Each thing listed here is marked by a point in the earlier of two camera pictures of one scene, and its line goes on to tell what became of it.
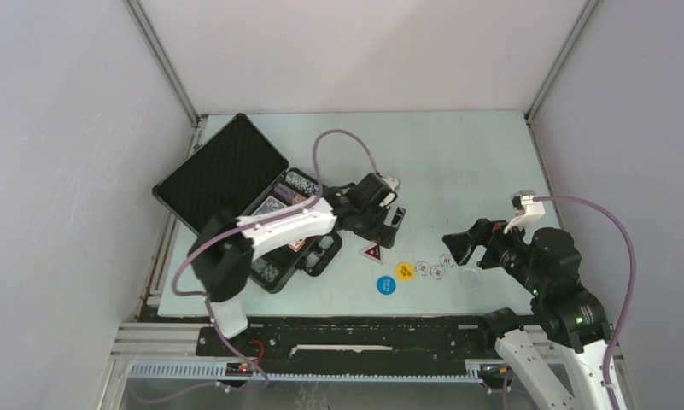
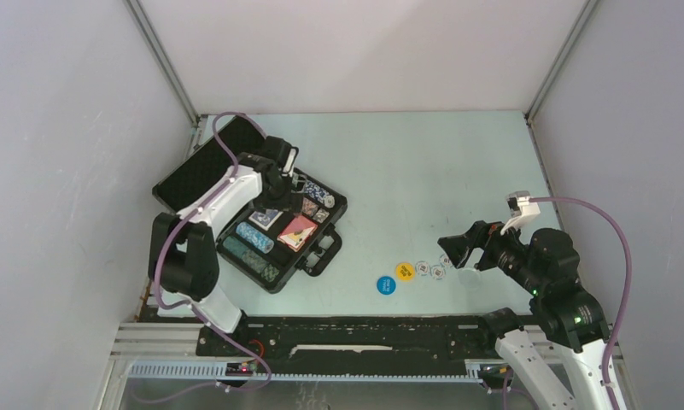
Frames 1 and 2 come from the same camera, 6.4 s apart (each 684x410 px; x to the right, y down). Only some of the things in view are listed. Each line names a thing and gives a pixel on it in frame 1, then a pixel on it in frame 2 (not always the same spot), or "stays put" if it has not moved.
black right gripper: [489, 234] stays put
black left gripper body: [370, 215] -> [280, 196]
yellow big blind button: [405, 272] stays put
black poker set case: [236, 171] stays put
